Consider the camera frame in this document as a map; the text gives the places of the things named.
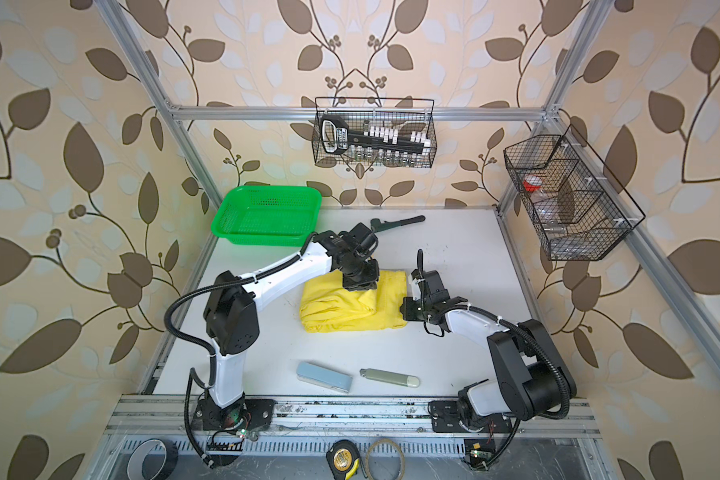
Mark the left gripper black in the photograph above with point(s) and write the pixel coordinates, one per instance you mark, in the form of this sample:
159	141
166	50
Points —
370	282

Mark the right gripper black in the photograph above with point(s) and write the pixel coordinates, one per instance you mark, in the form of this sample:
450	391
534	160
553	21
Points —
407	309

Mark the yellow trousers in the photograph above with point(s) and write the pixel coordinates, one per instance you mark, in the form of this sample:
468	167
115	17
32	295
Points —
327	307

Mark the green plastic basket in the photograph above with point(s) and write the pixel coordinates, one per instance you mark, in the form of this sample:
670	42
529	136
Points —
282	216

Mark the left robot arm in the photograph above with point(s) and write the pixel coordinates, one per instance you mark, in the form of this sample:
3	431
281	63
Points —
231	312

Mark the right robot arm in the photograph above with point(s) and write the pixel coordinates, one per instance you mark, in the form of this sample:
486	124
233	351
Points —
529	380

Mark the dark green pipe wrench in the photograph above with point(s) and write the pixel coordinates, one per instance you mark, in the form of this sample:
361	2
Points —
377	225

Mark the pale green utility knife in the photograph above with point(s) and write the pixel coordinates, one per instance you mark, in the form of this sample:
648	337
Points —
392	378

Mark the blue grey sharpening block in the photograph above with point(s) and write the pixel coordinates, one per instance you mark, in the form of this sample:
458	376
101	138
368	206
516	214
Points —
324	377

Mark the yellow black tape measure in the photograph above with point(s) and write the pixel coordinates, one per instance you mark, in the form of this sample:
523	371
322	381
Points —
343	459

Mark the black tape roll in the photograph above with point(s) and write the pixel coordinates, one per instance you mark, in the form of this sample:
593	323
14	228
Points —
154	459

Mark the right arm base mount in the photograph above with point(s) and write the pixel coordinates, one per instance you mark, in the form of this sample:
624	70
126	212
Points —
450	417

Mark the back wire basket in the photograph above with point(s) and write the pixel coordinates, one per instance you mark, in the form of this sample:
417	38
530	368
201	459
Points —
408	114

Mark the brown ring band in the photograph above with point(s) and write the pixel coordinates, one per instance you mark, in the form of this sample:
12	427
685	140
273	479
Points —
384	456

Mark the side wire basket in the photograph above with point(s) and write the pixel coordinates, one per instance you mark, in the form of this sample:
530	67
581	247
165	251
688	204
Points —
582	210

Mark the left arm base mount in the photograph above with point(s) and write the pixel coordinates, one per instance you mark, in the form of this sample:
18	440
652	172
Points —
243	414

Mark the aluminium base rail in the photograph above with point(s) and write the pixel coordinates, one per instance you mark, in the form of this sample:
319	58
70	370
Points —
320	416

